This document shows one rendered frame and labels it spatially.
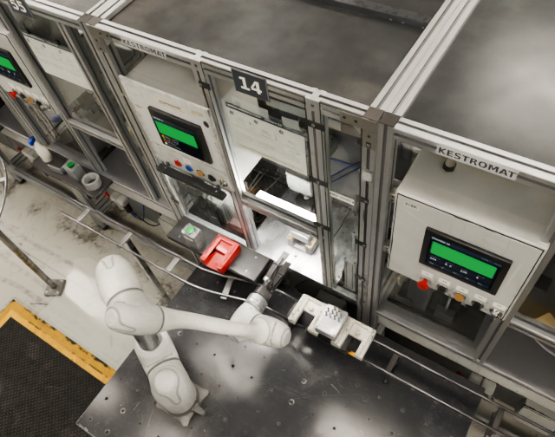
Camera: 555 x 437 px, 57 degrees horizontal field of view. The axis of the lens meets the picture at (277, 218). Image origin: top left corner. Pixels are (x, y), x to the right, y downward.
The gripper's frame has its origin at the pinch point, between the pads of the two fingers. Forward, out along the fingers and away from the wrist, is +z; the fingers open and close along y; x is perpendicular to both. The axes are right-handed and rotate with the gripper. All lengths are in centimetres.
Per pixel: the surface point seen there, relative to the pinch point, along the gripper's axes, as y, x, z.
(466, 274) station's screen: 55, -73, 0
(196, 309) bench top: -33, 38, -31
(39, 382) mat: -99, 128, -104
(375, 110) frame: 102, -38, 6
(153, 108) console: 72, 49, 1
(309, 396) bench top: -33, -33, -39
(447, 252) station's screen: 62, -66, 0
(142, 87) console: 82, 51, 1
